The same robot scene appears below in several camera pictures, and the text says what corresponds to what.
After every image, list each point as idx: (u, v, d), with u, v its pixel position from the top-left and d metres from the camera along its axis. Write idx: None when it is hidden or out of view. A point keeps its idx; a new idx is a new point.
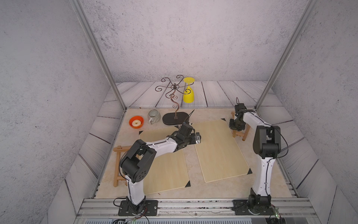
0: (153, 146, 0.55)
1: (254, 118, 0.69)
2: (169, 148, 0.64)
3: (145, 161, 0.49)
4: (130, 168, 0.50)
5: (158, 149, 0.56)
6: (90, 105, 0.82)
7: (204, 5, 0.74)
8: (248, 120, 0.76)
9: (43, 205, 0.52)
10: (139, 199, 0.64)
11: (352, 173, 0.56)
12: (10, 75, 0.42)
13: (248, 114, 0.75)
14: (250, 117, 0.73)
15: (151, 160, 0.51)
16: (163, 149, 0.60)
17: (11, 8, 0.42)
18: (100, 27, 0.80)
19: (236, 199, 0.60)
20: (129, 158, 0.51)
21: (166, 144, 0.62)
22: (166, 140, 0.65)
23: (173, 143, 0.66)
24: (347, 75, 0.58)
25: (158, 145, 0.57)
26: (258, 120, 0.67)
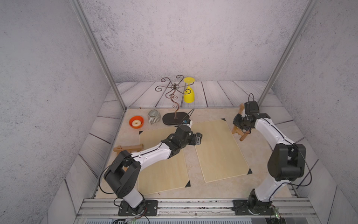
0: (139, 158, 0.49)
1: (271, 129, 0.57)
2: (161, 156, 0.58)
3: (127, 175, 0.44)
4: (113, 182, 0.45)
5: (146, 161, 0.51)
6: (90, 105, 0.82)
7: (204, 5, 0.74)
8: (262, 129, 0.62)
9: (43, 205, 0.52)
10: (138, 202, 0.63)
11: (352, 173, 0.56)
12: (10, 76, 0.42)
13: (262, 122, 0.61)
14: (265, 126, 0.59)
15: (137, 174, 0.47)
16: (152, 159, 0.54)
17: (10, 8, 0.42)
18: (100, 27, 0.80)
19: (236, 199, 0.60)
20: (113, 171, 0.47)
21: (156, 153, 0.55)
22: (157, 149, 0.58)
23: (163, 150, 0.59)
24: (347, 75, 0.58)
25: (146, 156, 0.52)
26: (275, 132, 0.55)
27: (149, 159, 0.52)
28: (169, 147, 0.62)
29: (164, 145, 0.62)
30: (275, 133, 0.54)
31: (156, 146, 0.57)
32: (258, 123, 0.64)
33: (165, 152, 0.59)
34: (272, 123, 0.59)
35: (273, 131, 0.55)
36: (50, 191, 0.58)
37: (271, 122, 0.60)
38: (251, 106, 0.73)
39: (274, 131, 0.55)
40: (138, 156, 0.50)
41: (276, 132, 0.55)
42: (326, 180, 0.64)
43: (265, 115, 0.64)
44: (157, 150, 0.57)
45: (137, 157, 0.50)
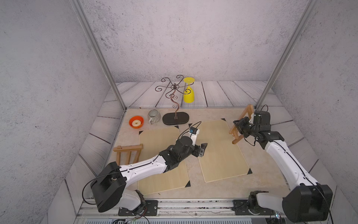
0: (127, 173, 0.46)
1: (288, 160, 0.47)
2: (154, 171, 0.54)
3: (111, 190, 0.41)
4: (97, 194, 0.43)
5: (136, 175, 0.48)
6: (90, 105, 0.82)
7: (204, 5, 0.74)
8: (275, 156, 0.53)
9: (43, 205, 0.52)
10: (135, 205, 0.62)
11: (353, 173, 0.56)
12: (11, 75, 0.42)
13: (278, 148, 0.51)
14: (281, 155, 0.50)
15: (122, 190, 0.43)
16: (144, 173, 0.50)
17: (10, 8, 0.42)
18: (100, 27, 0.80)
19: (236, 199, 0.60)
20: (99, 182, 0.44)
21: (148, 168, 0.51)
22: (150, 163, 0.53)
23: (157, 165, 0.54)
24: (347, 76, 0.58)
25: (135, 171, 0.48)
26: (293, 164, 0.46)
27: (139, 174, 0.49)
28: (165, 162, 0.57)
29: (160, 158, 0.57)
30: (293, 166, 0.45)
31: (150, 159, 0.55)
32: (270, 148, 0.54)
33: (160, 167, 0.55)
34: (290, 152, 0.49)
35: (291, 164, 0.46)
36: (50, 191, 0.58)
37: (287, 151, 0.50)
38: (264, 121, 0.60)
39: (292, 163, 0.46)
40: (126, 171, 0.46)
41: (295, 165, 0.46)
42: (326, 180, 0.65)
43: (279, 137, 0.55)
44: (150, 164, 0.53)
45: (125, 171, 0.46)
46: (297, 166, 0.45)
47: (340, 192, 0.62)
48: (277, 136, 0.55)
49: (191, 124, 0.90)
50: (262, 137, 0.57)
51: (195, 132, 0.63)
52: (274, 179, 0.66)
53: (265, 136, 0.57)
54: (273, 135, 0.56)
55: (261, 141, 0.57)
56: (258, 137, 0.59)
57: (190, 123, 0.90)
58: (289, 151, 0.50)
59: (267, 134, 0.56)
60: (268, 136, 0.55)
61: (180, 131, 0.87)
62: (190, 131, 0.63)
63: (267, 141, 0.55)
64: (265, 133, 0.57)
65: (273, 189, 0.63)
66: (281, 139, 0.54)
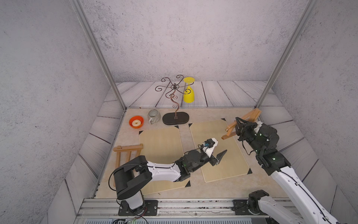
0: (152, 170, 0.49)
1: (302, 196, 0.43)
2: (170, 176, 0.57)
3: (136, 181, 0.44)
4: (119, 182, 0.46)
5: (157, 175, 0.50)
6: (90, 105, 0.82)
7: (204, 5, 0.74)
8: (284, 187, 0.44)
9: (43, 205, 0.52)
10: (137, 205, 0.62)
11: (353, 173, 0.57)
12: (10, 75, 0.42)
13: (287, 180, 0.46)
14: (294, 190, 0.45)
15: (143, 184, 0.45)
16: (163, 175, 0.53)
17: (10, 8, 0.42)
18: (100, 27, 0.80)
19: (236, 199, 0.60)
20: (125, 170, 0.47)
21: (167, 171, 0.55)
22: (170, 168, 0.58)
23: (174, 172, 0.58)
24: (347, 75, 0.58)
25: (158, 171, 0.51)
26: (309, 201, 0.42)
27: (159, 175, 0.51)
28: (180, 171, 0.61)
29: (175, 166, 0.61)
30: (309, 204, 0.42)
31: (170, 165, 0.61)
32: (278, 178, 0.50)
33: (175, 175, 0.58)
34: (301, 184, 0.45)
35: (307, 200, 0.42)
36: (50, 191, 0.58)
37: (299, 182, 0.45)
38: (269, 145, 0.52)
39: (308, 199, 0.42)
40: (151, 168, 0.50)
41: (311, 202, 0.42)
42: (326, 180, 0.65)
43: (285, 163, 0.50)
44: (169, 170, 0.56)
45: (150, 167, 0.49)
46: (313, 203, 0.41)
47: (340, 192, 0.61)
48: (283, 162, 0.50)
49: (191, 124, 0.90)
50: (268, 164, 0.51)
51: (210, 146, 0.74)
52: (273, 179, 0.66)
53: (271, 165, 0.51)
54: (279, 161, 0.50)
55: (265, 167, 0.52)
56: (263, 164, 0.53)
57: (190, 123, 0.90)
58: (300, 184, 0.45)
59: (274, 163, 0.50)
60: (275, 164, 0.50)
61: (179, 131, 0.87)
62: (206, 145, 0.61)
63: (275, 171, 0.49)
64: (271, 161, 0.50)
65: (273, 188, 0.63)
66: (288, 164, 0.49)
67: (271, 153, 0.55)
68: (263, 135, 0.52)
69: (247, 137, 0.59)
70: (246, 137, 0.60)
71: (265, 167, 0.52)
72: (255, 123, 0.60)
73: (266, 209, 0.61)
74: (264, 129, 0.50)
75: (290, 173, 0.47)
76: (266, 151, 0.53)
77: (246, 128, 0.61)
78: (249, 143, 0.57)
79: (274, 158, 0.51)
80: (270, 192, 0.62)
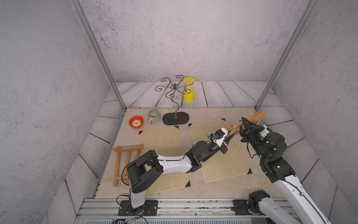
0: (163, 163, 0.51)
1: (306, 207, 0.42)
2: (181, 168, 0.57)
3: (149, 174, 0.46)
4: (134, 177, 0.47)
5: (168, 168, 0.51)
6: (90, 105, 0.82)
7: (204, 5, 0.74)
8: (288, 197, 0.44)
9: (43, 205, 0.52)
10: (137, 205, 0.62)
11: (352, 173, 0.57)
12: (11, 76, 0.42)
13: (292, 189, 0.46)
14: (298, 199, 0.44)
15: (156, 177, 0.47)
16: (175, 168, 0.54)
17: (11, 8, 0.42)
18: (100, 27, 0.80)
19: (236, 199, 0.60)
20: (137, 165, 0.49)
21: (177, 164, 0.55)
22: (181, 159, 0.59)
23: (185, 164, 0.59)
24: (347, 76, 0.58)
25: (169, 163, 0.52)
26: (313, 212, 0.42)
27: (171, 167, 0.53)
28: (191, 163, 0.62)
29: (186, 158, 0.62)
30: (313, 215, 0.41)
31: (181, 157, 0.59)
32: (281, 187, 0.49)
33: (186, 166, 0.59)
34: (306, 195, 0.44)
35: (311, 212, 0.42)
36: (50, 191, 0.58)
37: (304, 193, 0.44)
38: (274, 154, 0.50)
39: (312, 211, 0.42)
40: (162, 161, 0.51)
41: (314, 213, 0.41)
42: (326, 180, 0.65)
43: (290, 171, 0.49)
44: (180, 162, 0.57)
45: (161, 160, 0.51)
46: (317, 215, 0.41)
47: (340, 192, 0.62)
48: (288, 170, 0.49)
49: (190, 124, 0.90)
50: (271, 172, 0.50)
51: (220, 138, 0.64)
52: None
53: (276, 173, 0.49)
54: (283, 169, 0.49)
55: (268, 174, 0.51)
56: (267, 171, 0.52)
57: (190, 123, 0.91)
58: (306, 195, 0.44)
59: (278, 172, 0.49)
60: (278, 173, 0.48)
61: (180, 131, 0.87)
62: (214, 136, 0.66)
63: (279, 179, 0.48)
64: (276, 170, 0.49)
65: (272, 188, 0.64)
66: (292, 173, 0.48)
67: (276, 159, 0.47)
68: (270, 143, 0.49)
69: (251, 141, 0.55)
70: (251, 140, 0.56)
71: (268, 173, 0.51)
72: (262, 127, 0.57)
73: (267, 211, 0.61)
74: (272, 136, 0.49)
75: (294, 182, 0.47)
76: (271, 159, 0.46)
77: (252, 130, 0.58)
78: (253, 146, 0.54)
79: (278, 166, 0.50)
80: (270, 192, 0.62)
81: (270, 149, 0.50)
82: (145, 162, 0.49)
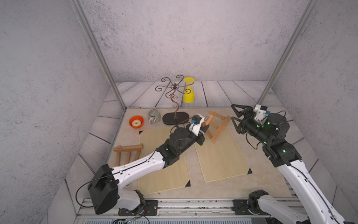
0: (122, 174, 0.45)
1: (311, 193, 0.40)
2: (150, 169, 0.51)
3: (103, 194, 0.40)
4: (93, 198, 0.43)
5: (132, 176, 0.46)
6: (90, 105, 0.82)
7: (204, 5, 0.74)
8: (292, 181, 0.45)
9: (43, 204, 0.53)
10: (135, 205, 0.62)
11: (352, 173, 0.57)
12: (11, 76, 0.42)
13: (298, 176, 0.42)
14: (303, 186, 0.41)
15: (115, 192, 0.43)
16: (141, 171, 0.48)
17: (11, 8, 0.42)
18: (100, 27, 0.80)
19: (236, 199, 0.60)
20: (93, 185, 0.44)
21: (143, 167, 0.49)
22: (147, 160, 0.51)
23: (153, 164, 0.51)
24: (347, 75, 0.58)
25: (128, 172, 0.46)
26: (318, 199, 0.39)
27: (134, 174, 0.47)
28: (162, 158, 0.54)
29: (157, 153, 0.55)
30: (319, 202, 0.39)
31: (147, 157, 0.52)
32: (286, 172, 0.45)
33: (156, 164, 0.52)
34: (311, 180, 0.41)
35: (315, 198, 0.39)
36: (50, 191, 0.58)
37: (309, 178, 0.42)
38: (277, 134, 0.47)
39: (317, 197, 0.39)
40: (118, 173, 0.44)
41: (320, 200, 0.39)
42: (326, 180, 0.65)
43: (296, 157, 0.45)
44: (146, 163, 0.50)
45: (117, 173, 0.44)
46: (322, 202, 0.39)
47: (340, 192, 0.62)
48: (293, 155, 0.45)
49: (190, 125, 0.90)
50: (276, 157, 0.46)
51: (197, 122, 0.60)
52: (273, 179, 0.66)
53: (281, 157, 0.45)
54: (288, 153, 0.45)
55: (272, 158, 0.47)
56: (271, 155, 0.48)
57: None
58: (310, 180, 0.41)
59: (284, 156, 0.45)
60: (284, 157, 0.44)
61: None
62: (193, 122, 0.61)
63: (283, 164, 0.45)
64: (281, 154, 0.45)
65: (273, 188, 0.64)
66: (299, 158, 0.44)
67: (279, 143, 0.49)
68: (272, 124, 0.46)
69: (250, 129, 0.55)
70: (248, 129, 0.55)
71: (271, 158, 0.47)
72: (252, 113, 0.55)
73: (267, 208, 0.60)
74: (273, 117, 0.46)
75: (300, 167, 0.43)
76: (274, 141, 0.47)
77: (248, 118, 0.53)
78: (254, 135, 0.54)
79: (284, 150, 0.46)
80: (270, 192, 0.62)
81: (272, 131, 0.47)
82: (101, 178, 0.47)
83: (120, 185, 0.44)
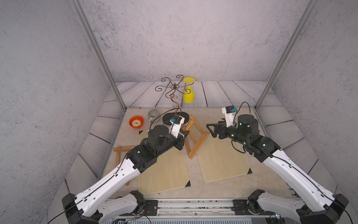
0: (88, 199, 0.40)
1: (298, 177, 0.42)
2: (122, 181, 0.45)
3: None
4: None
5: (99, 196, 0.41)
6: (90, 105, 0.82)
7: (204, 5, 0.74)
8: (280, 171, 0.46)
9: (43, 204, 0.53)
10: (133, 207, 0.62)
11: (352, 173, 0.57)
12: (10, 75, 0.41)
13: (282, 164, 0.45)
14: (289, 172, 0.44)
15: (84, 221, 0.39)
16: (110, 188, 0.43)
17: (11, 8, 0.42)
18: (100, 27, 0.80)
19: (236, 199, 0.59)
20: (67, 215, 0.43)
21: (113, 184, 0.43)
22: (114, 175, 0.44)
23: (122, 177, 0.44)
24: (347, 75, 0.58)
25: (94, 196, 0.41)
26: (305, 181, 0.42)
27: (102, 194, 0.42)
28: (133, 165, 0.46)
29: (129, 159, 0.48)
30: (307, 184, 0.41)
31: (114, 171, 0.45)
32: (271, 164, 0.47)
33: (127, 175, 0.45)
34: (294, 165, 0.44)
35: (303, 180, 0.42)
36: (50, 191, 0.58)
37: (292, 164, 0.44)
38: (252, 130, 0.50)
39: (304, 179, 0.42)
40: (81, 200, 0.40)
41: (308, 182, 0.41)
42: (326, 180, 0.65)
43: (276, 147, 0.48)
44: (113, 178, 0.44)
45: (81, 201, 0.40)
46: (310, 183, 0.41)
47: (340, 192, 0.61)
48: (272, 146, 0.48)
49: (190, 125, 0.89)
50: (259, 152, 0.48)
51: (178, 122, 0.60)
52: (273, 179, 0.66)
53: (263, 151, 0.48)
54: (268, 146, 0.48)
55: (257, 155, 0.49)
56: (254, 151, 0.49)
57: None
58: (294, 165, 0.44)
59: (265, 150, 0.48)
60: (266, 151, 0.47)
61: None
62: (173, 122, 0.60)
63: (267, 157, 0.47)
64: (263, 148, 0.48)
65: (272, 188, 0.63)
66: (278, 148, 0.48)
67: (258, 139, 0.53)
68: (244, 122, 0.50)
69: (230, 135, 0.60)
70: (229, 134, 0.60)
71: (256, 154, 0.49)
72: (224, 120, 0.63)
73: (268, 206, 0.60)
74: (242, 118, 0.51)
75: (282, 156, 0.46)
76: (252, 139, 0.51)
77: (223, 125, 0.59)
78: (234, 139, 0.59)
79: (263, 144, 0.49)
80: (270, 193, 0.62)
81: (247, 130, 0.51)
82: (67, 209, 0.43)
83: (88, 213, 0.40)
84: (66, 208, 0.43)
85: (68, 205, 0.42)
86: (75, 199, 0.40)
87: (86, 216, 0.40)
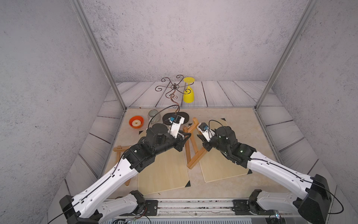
0: (86, 201, 0.40)
1: (277, 171, 0.47)
2: (119, 182, 0.44)
3: None
4: None
5: (96, 198, 0.41)
6: (90, 105, 0.82)
7: (204, 5, 0.74)
8: (262, 171, 0.51)
9: (42, 203, 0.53)
10: (133, 208, 0.62)
11: (352, 173, 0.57)
12: (10, 75, 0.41)
13: (260, 164, 0.50)
14: (269, 169, 0.48)
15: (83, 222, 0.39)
16: (107, 189, 0.42)
17: (11, 8, 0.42)
18: (100, 27, 0.80)
19: (236, 199, 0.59)
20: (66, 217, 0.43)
21: (108, 185, 0.42)
22: (111, 176, 0.43)
23: (119, 178, 0.43)
24: (347, 76, 0.58)
25: (91, 198, 0.40)
26: (284, 172, 0.46)
27: (99, 194, 0.41)
28: (129, 166, 0.45)
29: (125, 161, 0.46)
30: (286, 175, 0.45)
31: (111, 171, 0.44)
32: (253, 166, 0.52)
33: (125, 175, 0.44)
34: (271, 161, 0.49)
35: (282, 173, 0.46)
36: (50, 191, 0.58)
37: (269, 161, 0.50)
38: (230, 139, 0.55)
39: (283, 171, 0.46)
40: (78, 202, 0.39)
41: (286, 172, 0.45)
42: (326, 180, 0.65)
43: (252, 150, 0.54)
44: (110, 179, 0.43)
45: (78, 203, 0.39)
46: (289, 173, 0.45)
47: (340, 192, 0.62)
48: (250, 150, 0.54)
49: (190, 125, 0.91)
50: (240, 159, 0.54)
51: (177, 121, 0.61)
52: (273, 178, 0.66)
53: (243, 158, 0.53)
54: (246, 151, 0.54)
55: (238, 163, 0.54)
56: (236, 159, 0.54)
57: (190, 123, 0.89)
58: (271, 161, 0.49)
59: (244, 155, 0.53)
60: (244, 157, 0.53)
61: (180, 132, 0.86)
62: (171, 120, 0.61)
63: (247, 161, 0.52)
64: (241, 155, 0.54)
65: (272, 188, 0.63)
66: (254, 150, 0.54)
67: (237, 147, 0.58)
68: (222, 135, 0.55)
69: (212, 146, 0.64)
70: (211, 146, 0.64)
71: (240, 162, 0.54)
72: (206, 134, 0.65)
73: (267, 205, 0.60)
74: (220, 130, 0.57)
75: (259, 156, 0.52)
76: (232, 148, 0.56)
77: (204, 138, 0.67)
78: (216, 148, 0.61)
79: (241, 150, 0.55)
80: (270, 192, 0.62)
81: (225, 141, 0.56)
82: (65, 210, 0.43)
83: (86, 214, 0.39)
84: (65, 209, 0.43)
85: (65, 207, 0.42)
86: (72, 200, 0.40)
87: (83, 217, 0.39)
